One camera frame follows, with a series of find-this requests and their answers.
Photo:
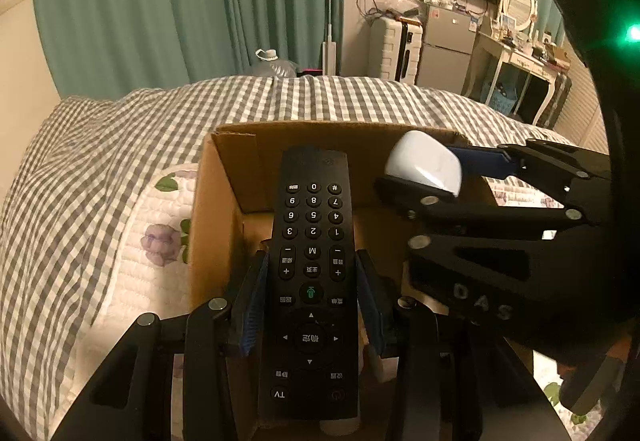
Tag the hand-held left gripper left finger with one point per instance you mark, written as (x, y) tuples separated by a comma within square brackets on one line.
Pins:
[(250, 306)]

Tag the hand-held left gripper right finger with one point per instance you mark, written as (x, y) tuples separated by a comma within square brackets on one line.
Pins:
[(372, 306)]

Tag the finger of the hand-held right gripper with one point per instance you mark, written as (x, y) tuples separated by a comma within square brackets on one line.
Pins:
[(475, 216), (485, 161)]

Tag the white rounded box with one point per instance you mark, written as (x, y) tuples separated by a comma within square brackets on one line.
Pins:
[(420, 161)]

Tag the brown cardboard box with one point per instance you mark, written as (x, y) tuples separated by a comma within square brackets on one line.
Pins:
[(225, 231)]

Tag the black remote control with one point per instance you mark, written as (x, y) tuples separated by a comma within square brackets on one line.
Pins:
[(310, 221)]

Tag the white louvered wardrobe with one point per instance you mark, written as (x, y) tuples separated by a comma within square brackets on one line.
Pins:
[(585, 111)]

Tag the silver hard suitcase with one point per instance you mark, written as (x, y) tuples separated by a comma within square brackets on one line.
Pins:
[(557, 101)]

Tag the blue plastic basket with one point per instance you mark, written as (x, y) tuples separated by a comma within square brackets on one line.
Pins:
[(498, 98)]

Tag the small brown box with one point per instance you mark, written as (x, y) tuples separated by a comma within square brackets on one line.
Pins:
[(557, 55)]

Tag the white vanity table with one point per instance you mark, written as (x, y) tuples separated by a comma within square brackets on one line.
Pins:
[(520, 58)]

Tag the silver refrigerator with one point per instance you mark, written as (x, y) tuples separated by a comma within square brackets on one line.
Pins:
[(445, 51)]

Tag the white floral quilted mat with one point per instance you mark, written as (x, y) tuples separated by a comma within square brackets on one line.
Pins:
[(150, 211)]

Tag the white hard suitcase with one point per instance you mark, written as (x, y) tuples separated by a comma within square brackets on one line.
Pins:
[(387, 51)]

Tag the oval vanity mirror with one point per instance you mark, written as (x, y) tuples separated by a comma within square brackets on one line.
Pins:
[(520, 3)]

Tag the white flat mop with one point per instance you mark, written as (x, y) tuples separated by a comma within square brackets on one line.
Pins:
[(330, 56)]

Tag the grey checkered bed blanket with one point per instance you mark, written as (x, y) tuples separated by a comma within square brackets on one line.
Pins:
[(150, 121)]

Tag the clear water jug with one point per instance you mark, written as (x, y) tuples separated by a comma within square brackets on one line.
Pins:
[(270, 68)]

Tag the small picture frame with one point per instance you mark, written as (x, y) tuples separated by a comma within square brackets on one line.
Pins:
[(508, 23)]

